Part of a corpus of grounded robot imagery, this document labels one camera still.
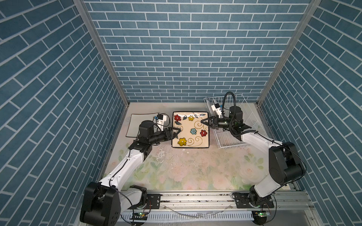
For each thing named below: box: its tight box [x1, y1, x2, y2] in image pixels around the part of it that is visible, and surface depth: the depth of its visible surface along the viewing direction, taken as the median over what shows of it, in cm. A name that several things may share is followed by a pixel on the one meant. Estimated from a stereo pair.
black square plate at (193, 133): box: [172, 111, 210, 148], surface depth 80 cm
